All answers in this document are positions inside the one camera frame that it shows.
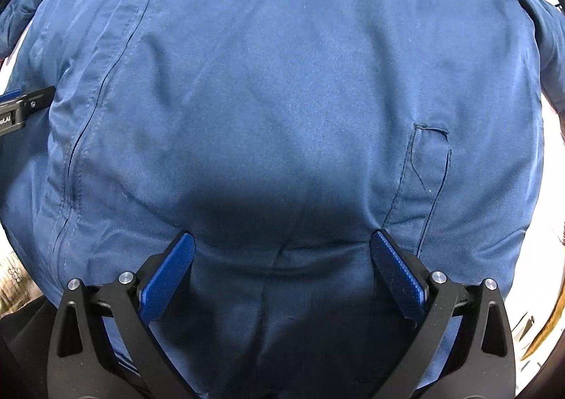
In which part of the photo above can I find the blue work jacket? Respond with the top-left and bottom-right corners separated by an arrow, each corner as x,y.
0,0 -> 565,399

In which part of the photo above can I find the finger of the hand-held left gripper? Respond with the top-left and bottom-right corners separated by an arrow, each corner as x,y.
0,87 -> 56,113

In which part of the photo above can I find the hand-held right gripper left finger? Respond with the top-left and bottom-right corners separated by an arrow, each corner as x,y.
46,231 -> 204,399

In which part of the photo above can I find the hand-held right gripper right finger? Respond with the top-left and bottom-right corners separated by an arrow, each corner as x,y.
362,229 -> 516,399

